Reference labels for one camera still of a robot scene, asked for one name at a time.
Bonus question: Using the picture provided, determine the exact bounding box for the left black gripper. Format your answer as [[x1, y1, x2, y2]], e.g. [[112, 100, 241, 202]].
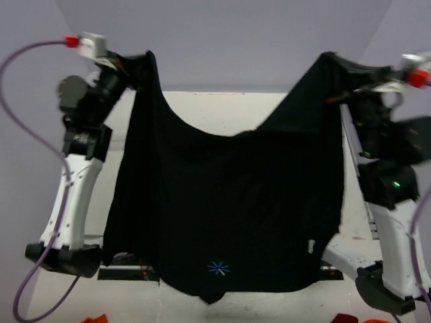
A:
[[92, 49, 155, 122]]

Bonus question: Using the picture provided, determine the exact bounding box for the black t shirt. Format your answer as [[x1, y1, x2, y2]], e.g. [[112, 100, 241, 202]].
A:
[[100, 50, 347, 307]]

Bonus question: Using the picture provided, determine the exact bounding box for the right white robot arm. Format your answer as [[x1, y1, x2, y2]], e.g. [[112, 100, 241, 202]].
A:
[[300, 52, 430, 317]]

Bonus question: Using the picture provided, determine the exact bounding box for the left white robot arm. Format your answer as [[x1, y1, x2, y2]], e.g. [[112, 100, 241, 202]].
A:
[[25, 52, 145, 278]]

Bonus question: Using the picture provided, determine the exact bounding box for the dark red cloth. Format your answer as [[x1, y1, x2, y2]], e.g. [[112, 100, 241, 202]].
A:
[[331, 313, 359, 323]]

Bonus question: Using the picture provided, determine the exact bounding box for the orange cloth bottom right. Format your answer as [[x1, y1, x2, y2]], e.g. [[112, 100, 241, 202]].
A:
[[362, 318, 391, 323]]

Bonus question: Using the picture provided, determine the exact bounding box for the orange cloth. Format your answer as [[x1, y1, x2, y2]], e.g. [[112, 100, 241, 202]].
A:
[[362, 318, 391, 323], [81, 314, 108, 323]]

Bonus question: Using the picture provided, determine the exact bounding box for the orange cloth bottom left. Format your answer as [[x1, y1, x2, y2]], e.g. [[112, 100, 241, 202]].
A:
[[81, 314, 108, 323]]

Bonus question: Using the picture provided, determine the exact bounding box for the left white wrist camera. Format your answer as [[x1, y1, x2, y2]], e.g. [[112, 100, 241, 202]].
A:
[[77, 32, 107, 61]]

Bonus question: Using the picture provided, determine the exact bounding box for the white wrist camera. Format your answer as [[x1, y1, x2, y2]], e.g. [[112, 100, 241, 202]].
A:
[[77, 32, 107, 61], [401, 50, 431, 72]]

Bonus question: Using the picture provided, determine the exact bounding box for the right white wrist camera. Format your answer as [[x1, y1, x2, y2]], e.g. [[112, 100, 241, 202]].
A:
[[401, 50, 431, 72]]

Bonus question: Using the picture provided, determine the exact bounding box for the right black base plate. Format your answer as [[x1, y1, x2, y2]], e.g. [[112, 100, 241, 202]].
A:
[[319, 264, 344, 281]]

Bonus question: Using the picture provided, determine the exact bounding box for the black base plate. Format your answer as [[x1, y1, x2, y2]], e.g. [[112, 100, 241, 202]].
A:
[[97, 253, 160, 282], [319, 264, 344, 281]]

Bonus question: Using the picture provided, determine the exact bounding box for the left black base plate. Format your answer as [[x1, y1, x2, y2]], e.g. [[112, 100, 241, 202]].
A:
[[97, 253, 160, 282]]

